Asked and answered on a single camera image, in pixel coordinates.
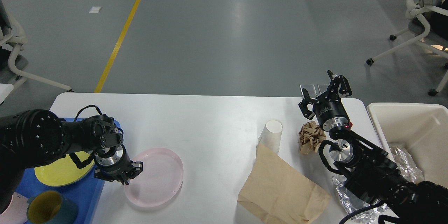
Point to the white table corner left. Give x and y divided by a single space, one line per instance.
5 91

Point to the pink plate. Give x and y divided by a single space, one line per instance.
159 181

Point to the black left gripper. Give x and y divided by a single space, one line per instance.
115 165

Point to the dark teal mug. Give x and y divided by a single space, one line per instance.
51 207

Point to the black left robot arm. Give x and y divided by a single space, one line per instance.
11 171

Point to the white office chair left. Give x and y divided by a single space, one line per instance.
13 34

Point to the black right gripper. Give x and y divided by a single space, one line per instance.
328 109

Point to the crumpled aluminium foil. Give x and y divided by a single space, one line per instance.
351 203

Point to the brown paper bag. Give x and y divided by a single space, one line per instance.
276 193

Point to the white paper cup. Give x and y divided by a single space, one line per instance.
271 135

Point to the yellow plate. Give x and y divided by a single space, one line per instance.
61 172

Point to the white plastic bin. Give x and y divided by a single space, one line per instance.
422 128

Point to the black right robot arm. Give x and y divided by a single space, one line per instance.
370 175

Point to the crumpled brown paper ball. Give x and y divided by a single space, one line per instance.
310 137

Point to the pink mug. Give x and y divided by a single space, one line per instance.
16 212

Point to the white paper scrap on floor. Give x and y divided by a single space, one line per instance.
95 9

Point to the blue plastic tray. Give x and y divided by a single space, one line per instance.
84 192

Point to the white office chair right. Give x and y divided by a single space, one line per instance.
427 18

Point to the white office chair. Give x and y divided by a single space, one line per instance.
427 18
13 34

